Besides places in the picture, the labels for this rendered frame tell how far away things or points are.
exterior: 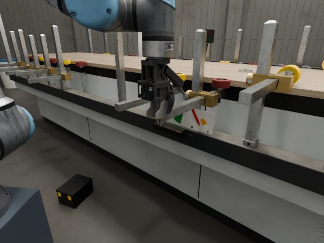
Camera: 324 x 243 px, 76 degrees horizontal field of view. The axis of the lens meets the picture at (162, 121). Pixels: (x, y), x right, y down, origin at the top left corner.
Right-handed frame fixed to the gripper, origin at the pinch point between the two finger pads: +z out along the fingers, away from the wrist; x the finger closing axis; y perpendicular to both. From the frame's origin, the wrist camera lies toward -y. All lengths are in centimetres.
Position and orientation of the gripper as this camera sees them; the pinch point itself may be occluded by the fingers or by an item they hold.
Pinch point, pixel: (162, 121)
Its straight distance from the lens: 67.9
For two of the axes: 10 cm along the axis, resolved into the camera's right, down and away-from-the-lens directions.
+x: 7.6, 2.4, -6.1
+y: -6.5, 2.6, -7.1
